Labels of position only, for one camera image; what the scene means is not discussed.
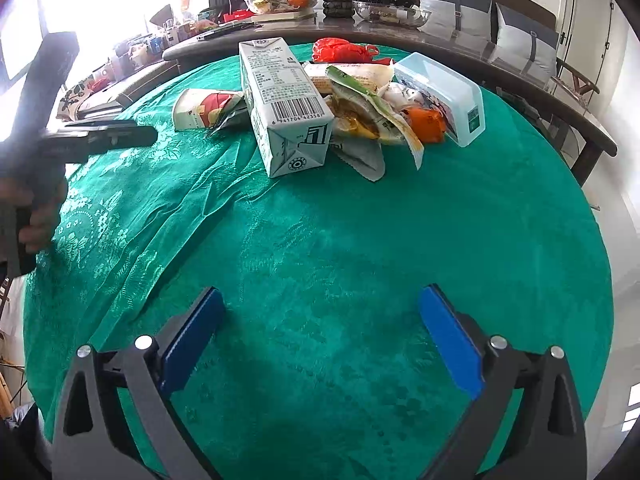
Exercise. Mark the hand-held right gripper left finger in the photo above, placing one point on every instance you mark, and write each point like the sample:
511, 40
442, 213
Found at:
192, 340

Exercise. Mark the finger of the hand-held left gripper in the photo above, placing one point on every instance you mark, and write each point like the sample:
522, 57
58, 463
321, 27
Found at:
110, 139
100, 123

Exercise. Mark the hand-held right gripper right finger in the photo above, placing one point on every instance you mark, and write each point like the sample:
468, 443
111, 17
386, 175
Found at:
450, 345

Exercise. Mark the white green milk carton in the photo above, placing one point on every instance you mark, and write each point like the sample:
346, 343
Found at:
280, 105

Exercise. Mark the clear plastic container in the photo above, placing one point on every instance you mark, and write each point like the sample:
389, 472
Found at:
440, 85

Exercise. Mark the person's left hand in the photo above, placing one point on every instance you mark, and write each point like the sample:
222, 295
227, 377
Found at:
42, 225

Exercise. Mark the row of bottles and jars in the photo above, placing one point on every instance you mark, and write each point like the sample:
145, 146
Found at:
145, 47

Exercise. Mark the red and white packet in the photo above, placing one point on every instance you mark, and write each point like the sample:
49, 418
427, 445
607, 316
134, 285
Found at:
200, 107

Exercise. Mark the silver snack wrapper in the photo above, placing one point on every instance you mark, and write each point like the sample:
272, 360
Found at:
229, 122

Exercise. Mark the black remote control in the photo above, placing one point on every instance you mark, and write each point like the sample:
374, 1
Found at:
222, 32

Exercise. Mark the green patterned tablecloth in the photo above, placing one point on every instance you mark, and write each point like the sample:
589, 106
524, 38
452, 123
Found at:
320, 240

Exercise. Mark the grey white wrapper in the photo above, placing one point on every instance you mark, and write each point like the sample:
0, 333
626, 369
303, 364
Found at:
362, 160

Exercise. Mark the glass bowl with fruit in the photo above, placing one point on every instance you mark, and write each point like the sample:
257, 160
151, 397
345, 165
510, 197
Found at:
280, 2

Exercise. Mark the yellow snack wrapper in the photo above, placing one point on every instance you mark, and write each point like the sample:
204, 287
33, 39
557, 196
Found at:
352, 122

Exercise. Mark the green white snack wrapper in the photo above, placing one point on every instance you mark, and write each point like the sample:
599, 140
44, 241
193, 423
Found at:
380, 110

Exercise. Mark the red plastic bag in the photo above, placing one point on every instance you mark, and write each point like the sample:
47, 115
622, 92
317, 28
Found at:
340, 52

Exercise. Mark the white long food packet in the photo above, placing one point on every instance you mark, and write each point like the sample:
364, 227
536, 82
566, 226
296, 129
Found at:
350, 76

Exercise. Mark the dark wooden table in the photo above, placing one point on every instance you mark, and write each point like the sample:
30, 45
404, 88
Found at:
465, 42

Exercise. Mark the glass bowl with dark snacks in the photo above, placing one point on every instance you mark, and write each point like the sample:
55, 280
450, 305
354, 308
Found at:
390, 12

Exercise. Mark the grey white cushion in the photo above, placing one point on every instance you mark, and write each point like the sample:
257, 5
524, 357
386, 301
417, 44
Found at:
525, 40
452, 7

